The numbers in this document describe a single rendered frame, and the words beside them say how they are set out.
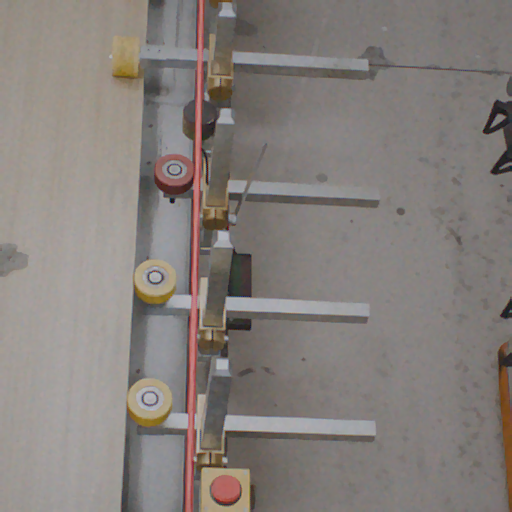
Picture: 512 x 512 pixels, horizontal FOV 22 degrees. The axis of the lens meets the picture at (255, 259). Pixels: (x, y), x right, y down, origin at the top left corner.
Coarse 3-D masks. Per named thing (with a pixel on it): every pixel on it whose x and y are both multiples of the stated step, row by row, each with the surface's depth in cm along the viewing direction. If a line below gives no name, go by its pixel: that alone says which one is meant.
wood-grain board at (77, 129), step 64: (0, 0) 279; (64, 0) 281; (128, 0) 282; (0, 64) 270; (64, 64) 271; (0, 128) 261; (64, 128) 262; (128, 128) 264; (0, 192) 253; (64, 192) 254; (128, 192) 256; (64, 256) 246; (128, 256) 248; (0, 320) 238; (64, 320) 239; (128, 320) 240; (0, 384) 231; (64, 384) 232; (0, 448) 225; (64, 448) 226
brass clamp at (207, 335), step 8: (200, 280) 254; (200, 288) 254; (200, 296) 252; (200, 304) 252; (200, 312) 251; (224, 312) 251; (200, 320) 250; (224, 320) 250; (200, 328) 249; (208, 328) 249; (216, 328) 249; (224, 328) 249; (200, 336) 249; (208, 336) 248; (216, 336) 248; (224, 336) 250; (200, 344) 249; (208, 344) 249; (216, 344) 249
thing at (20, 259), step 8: (0, 248) 245; (8, 248) 245; (16, 248) 246; (0, 256) 243; (8, 256) 244; (16, 256) 243; (24, 256) 245; (0, 264) 244; (8, 264) 243; (16, 264) 244; (24, 264) 244; (0, 272) 242; (8, 272) 243
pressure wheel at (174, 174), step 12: (168, 156) 260; (180, 156) 261; (156, 168) 259; (168, 168) 259; (180, 168) 260; (192, 168) 259; (156, 180) 259; (168, 180) 257; (180, 180) 258; (192, 180) 259; (168, 192) 259; (180, 192) 259
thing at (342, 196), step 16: (192, 192) 263; (240, 192) 263; (256, 192) 263; (272, 192) 264; (288, 192) 264; (304, 192) 265; (320, 192) 265; (336, 192) 265; (352, 192) 266; (368, 192) 266
